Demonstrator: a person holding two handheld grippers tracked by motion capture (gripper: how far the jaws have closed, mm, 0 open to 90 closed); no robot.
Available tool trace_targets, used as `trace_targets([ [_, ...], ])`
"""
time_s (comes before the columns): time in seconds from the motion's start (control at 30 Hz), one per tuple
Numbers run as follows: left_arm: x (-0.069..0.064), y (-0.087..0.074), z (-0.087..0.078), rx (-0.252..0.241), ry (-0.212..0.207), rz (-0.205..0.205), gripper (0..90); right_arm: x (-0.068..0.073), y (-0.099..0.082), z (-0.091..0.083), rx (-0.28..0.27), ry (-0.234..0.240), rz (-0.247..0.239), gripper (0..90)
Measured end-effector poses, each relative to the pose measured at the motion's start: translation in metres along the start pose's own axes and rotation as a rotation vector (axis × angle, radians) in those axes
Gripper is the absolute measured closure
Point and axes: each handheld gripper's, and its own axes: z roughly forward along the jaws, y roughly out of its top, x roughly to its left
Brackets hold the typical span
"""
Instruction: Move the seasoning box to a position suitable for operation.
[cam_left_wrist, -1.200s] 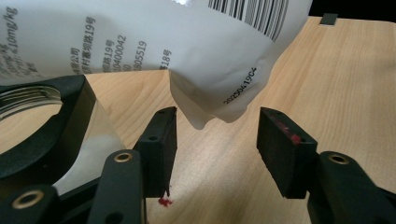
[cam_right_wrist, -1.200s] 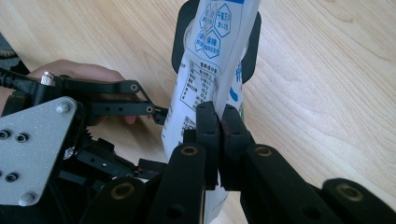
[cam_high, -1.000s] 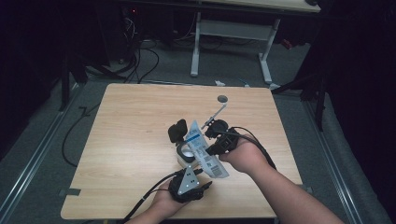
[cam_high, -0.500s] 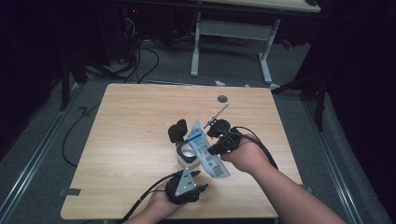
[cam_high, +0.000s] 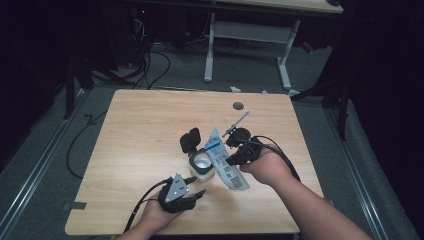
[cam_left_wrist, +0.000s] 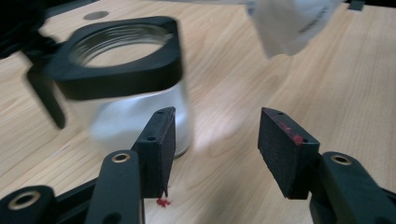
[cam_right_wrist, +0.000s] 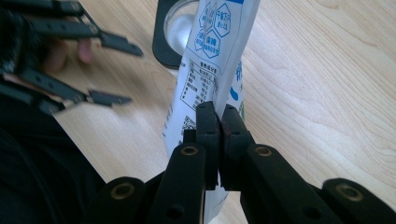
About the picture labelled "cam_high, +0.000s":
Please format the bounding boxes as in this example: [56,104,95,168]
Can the person's right hand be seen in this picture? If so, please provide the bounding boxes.
[239,147,297,188]

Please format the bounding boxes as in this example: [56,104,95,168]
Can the black floor cable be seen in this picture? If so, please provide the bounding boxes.
[65,111,108,180]

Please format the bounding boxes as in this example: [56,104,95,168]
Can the left hand-held gripper cable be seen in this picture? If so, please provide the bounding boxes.
[122,177,175,235]

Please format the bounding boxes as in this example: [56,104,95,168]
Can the right hand-held gripper cable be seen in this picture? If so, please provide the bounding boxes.
[239,135,302,183]

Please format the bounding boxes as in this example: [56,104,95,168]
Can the black metal stand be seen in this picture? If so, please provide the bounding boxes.
[289,71,352,142]
[62,55,97,121]

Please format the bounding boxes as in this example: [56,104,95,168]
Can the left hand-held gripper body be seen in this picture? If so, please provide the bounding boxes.
[157,172,198,215]

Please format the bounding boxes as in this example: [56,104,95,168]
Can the person's left hand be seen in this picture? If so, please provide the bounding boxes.
[137,199,184,232]

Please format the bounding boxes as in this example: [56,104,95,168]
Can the hand-held gripper cable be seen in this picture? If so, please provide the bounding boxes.
[239,135,302,183]
[122,177,175,235]

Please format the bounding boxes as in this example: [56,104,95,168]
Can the white-framed desk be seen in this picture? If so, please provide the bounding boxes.
[202,0,345,93]

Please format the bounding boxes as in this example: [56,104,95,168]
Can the glass jar with black lid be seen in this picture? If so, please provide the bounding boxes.
[179,127,216,184]

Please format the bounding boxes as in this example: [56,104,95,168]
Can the bundle of black cables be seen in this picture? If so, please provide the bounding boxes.
[89,16,172,91]

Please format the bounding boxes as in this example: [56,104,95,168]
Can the metal floor rail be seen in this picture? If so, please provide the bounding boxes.
[0,89,92,235]
[324,106,390,240]

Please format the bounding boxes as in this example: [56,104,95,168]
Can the white and blue pouch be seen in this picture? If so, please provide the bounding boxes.
[203,127,251,192]

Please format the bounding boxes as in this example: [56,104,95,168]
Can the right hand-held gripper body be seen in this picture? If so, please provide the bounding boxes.
[221,110,265,167]

